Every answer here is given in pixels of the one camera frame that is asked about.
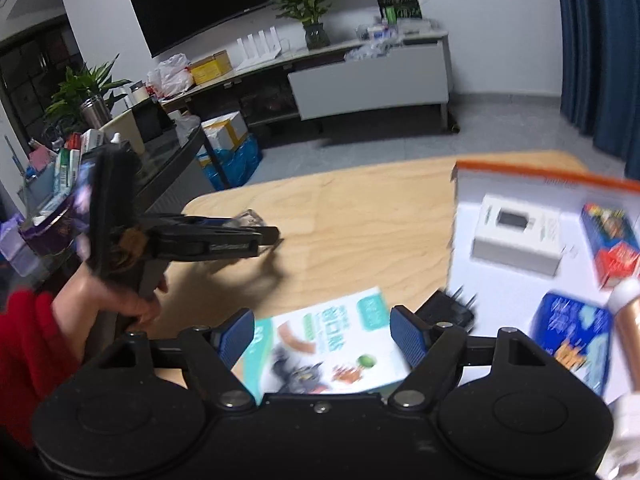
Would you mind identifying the black charger plug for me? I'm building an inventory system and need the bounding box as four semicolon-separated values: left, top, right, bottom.
416;287;476;332

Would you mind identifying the green white carton box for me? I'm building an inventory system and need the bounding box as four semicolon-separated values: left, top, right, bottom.
235;287;409;401

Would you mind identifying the blue tissue pack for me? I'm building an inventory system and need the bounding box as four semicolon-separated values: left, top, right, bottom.
529;292;614;396

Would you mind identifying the white handheld device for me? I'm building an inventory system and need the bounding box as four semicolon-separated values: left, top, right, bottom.
597;392;640;480

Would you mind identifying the person left hand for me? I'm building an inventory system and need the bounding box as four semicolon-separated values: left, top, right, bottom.
52;263;162;330

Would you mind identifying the purple storage basket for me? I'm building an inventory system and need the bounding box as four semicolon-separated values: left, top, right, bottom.
1;208;73;278

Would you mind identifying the black round coffee table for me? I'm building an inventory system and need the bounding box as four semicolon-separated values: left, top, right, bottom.
132;125;219;214

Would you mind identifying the orange white tray box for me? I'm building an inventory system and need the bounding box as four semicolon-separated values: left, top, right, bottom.
447;160;639;335

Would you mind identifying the wooden table board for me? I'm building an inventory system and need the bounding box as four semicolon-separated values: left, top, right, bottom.
150;148;589;386

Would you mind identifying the steel thermos cup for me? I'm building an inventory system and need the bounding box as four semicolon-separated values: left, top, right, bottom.
79;96;112;129

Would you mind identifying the blue bag with boxes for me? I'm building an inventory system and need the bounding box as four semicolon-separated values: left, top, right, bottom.
198;110;262;191

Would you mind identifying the white charger box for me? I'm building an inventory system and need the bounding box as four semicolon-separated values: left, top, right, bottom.
472;194;563;278

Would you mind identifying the large leafy plant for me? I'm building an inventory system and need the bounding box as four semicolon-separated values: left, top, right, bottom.
44;55;131;132

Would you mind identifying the white plastic bag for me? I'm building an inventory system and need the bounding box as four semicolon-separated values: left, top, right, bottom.
146;53;194;99

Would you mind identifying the yellow box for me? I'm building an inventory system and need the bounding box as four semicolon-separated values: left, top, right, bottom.
189;50;232;84

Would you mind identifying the copper bottle white cap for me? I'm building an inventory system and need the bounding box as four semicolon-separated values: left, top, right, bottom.
608;278;639;375

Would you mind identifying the red blue card box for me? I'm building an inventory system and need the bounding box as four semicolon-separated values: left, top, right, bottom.
580;203;639;288

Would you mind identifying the white router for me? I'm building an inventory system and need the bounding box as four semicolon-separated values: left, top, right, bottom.
236;26;282;70

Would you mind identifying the white tv cabinet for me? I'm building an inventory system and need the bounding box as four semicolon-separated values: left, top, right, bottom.
164;26;458;132

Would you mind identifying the potted green plant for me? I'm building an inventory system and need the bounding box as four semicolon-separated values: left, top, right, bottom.
274;0;331;51

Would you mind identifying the black green display box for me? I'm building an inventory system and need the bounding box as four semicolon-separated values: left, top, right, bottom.
376;0;423;24

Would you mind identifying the blue curtain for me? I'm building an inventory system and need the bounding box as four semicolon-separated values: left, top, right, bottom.
560;0;639;180

